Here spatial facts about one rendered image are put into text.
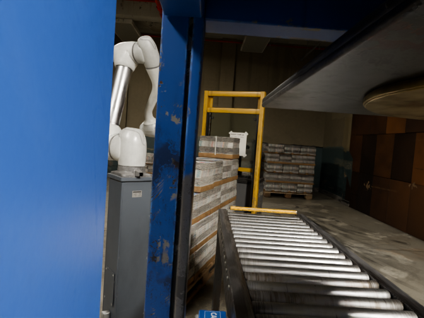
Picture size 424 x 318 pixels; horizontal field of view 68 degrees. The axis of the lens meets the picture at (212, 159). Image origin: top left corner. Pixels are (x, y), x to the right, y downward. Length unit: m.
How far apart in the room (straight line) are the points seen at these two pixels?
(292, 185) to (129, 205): 6.35
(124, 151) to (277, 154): 6.16
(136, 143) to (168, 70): 1.22
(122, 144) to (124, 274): 0.73
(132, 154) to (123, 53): 0.65
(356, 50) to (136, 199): 1.66
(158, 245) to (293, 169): 7.28
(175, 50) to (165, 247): 0.38
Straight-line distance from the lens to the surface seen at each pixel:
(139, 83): 9.58
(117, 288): 1.96
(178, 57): 0.63
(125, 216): 1.83
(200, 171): 2.41
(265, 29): 0.68
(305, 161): 7.92
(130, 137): 1.82
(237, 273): 1.11
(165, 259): 0.65
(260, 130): 3.73
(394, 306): 1.13
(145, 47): 2.05
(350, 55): 0.28
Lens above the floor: 1.22
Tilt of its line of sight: 3 degrees down
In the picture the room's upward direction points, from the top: 4 degrees clockwise
